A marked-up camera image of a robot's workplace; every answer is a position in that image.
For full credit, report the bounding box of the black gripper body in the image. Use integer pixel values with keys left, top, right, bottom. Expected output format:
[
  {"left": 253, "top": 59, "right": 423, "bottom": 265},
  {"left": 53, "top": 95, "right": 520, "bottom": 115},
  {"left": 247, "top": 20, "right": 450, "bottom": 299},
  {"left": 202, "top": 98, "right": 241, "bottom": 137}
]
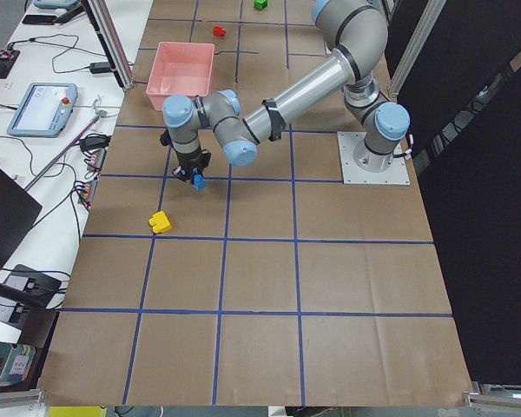
[{"left": 160, "top": 129, "right": 211, "bottom": 179}]

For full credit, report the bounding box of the blue long block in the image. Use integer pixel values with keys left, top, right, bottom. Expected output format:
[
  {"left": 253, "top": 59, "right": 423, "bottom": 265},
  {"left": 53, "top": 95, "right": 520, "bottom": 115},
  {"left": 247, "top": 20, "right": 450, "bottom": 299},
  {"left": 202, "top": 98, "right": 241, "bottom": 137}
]
[{"left": 193, "top": 174, "right": 206, "bottom": 191}]

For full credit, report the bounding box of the yellow block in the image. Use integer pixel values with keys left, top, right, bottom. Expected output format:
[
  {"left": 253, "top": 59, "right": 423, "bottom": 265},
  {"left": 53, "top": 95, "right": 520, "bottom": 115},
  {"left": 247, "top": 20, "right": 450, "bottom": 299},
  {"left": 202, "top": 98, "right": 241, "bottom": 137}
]
[{"left": 148, "top": 210, "right": 173, "bottom": 235}]

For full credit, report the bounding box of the red block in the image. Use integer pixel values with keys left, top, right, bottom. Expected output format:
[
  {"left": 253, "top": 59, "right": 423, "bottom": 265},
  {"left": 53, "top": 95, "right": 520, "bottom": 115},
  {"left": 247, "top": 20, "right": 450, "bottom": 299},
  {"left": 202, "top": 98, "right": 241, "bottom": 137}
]
[{"left": 212, "top": 25, "right": 227, "bottom": 38}]

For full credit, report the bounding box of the green block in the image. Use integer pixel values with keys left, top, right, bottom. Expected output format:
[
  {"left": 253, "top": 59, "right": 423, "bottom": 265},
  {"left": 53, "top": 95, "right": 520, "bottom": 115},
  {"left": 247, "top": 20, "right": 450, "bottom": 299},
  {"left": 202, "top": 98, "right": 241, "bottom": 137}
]
[{"left": 254, "top": 0, "right": 268, "bottom": 10}]

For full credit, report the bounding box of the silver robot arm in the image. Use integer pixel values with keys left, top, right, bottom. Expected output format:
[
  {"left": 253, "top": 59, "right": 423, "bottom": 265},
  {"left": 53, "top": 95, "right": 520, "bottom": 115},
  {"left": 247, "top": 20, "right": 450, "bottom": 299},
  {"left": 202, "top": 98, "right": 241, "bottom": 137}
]
[{"left": 161, "top": 0, "right": 410, "bottom": 190}]

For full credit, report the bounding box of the pink plastic box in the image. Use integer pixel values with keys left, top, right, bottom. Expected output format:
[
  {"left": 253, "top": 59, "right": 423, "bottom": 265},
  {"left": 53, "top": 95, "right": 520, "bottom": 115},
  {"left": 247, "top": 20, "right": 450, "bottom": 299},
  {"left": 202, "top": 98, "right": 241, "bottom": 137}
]
[{"left": 146, "top": 42, "right": 215, "bottom": 111}]

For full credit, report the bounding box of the black power adapter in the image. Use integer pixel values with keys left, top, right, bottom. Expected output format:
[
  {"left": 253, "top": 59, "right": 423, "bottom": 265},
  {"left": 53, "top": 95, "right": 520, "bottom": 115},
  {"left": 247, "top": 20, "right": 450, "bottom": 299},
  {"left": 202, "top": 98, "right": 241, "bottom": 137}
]
[{"left": 89, "top": 62, "right": 111, "bottom": 74}]

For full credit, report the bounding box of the teach pendant tablet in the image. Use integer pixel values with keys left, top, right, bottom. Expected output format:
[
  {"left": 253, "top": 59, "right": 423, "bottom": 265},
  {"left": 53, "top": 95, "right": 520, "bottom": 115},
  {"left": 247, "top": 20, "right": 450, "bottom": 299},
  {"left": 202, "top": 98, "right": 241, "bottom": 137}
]
[{"left": 7, "top": 83, "right": 78, "bottom": 138}]

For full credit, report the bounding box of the black monitor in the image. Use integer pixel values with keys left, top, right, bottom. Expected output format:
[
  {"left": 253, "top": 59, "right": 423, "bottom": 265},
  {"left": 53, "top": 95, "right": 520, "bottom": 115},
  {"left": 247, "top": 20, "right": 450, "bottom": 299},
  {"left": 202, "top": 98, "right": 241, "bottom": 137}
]
[{"left": 0, "top": 169, "right": 43, "bottom": 267}]

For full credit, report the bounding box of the black phone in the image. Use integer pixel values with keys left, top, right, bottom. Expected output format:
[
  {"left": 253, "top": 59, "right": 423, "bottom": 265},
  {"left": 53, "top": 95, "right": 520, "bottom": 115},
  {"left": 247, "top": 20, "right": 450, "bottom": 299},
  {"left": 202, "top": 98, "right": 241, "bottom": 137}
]
[{"left": 22, "top": 14, "right": 56, "bottom": 25}]

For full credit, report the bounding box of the aluminium frame post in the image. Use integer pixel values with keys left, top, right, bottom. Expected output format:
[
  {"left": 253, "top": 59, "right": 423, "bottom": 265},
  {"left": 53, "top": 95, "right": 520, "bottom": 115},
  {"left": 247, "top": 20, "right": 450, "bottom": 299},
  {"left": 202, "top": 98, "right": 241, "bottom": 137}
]
[
  {"left": 81, "top": 0, "right": 135, "bottom": 91},
  {"left": 387, "top": 0, "right": 447, "bottom": 98}
]

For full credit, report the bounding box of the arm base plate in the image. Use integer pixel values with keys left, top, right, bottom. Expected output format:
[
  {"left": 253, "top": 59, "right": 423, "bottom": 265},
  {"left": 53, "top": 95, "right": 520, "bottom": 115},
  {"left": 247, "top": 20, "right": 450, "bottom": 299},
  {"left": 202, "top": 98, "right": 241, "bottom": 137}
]
[{"left": 337, "top": 131, "right": 411, "bottom": 186}]

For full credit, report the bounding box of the right aluminium frame post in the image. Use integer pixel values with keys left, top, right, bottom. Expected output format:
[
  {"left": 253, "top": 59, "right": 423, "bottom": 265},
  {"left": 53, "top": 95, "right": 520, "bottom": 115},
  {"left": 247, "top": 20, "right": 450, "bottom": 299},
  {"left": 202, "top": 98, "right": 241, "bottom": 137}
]
[{"left": 387, "top": 0, "right": 447, "bottom": 98}]

